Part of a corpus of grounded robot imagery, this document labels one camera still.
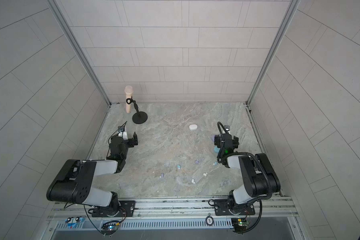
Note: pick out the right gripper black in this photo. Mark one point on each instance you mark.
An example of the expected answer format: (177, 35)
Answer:
(226, 141)

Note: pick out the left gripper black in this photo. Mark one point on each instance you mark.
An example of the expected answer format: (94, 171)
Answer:
(130, 141)

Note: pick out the blue earbud charging case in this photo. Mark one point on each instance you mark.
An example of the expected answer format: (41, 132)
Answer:
(216, 149)

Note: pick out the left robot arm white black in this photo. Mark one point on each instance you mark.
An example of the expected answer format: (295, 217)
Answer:
(74, 182)

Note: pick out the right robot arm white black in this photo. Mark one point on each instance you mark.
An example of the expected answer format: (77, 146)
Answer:
(259, 178)

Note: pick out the white earbud charging case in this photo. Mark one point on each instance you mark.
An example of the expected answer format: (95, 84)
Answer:
(193, 127)

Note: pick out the beige microphone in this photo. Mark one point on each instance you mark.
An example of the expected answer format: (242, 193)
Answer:
(129, 92)

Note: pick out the poker chip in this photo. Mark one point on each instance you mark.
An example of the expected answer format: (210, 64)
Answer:
(209, 221)

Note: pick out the right circuit board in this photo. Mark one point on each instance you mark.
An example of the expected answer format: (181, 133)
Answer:
(240, 225)

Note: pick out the circuit board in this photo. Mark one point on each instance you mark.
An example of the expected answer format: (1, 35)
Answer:
(240, 225)
(111, 226)

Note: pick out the left circuit board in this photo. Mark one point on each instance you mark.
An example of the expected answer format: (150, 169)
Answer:
(111, 226)

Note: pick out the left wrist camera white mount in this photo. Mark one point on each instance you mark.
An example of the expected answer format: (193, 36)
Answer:
(122, 132)

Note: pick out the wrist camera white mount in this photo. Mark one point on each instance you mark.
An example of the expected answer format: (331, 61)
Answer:
(122, 132)
(227, 128)

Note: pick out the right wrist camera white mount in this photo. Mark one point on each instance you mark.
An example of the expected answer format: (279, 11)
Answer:
(227, 128)

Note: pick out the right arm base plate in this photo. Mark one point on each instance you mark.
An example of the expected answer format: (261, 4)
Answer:
(230, 208)

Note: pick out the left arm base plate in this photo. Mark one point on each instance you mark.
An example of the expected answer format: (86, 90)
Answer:
(123, 209)

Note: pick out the aluminium rail frame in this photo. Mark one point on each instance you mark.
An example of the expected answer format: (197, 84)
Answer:
(171, 213)

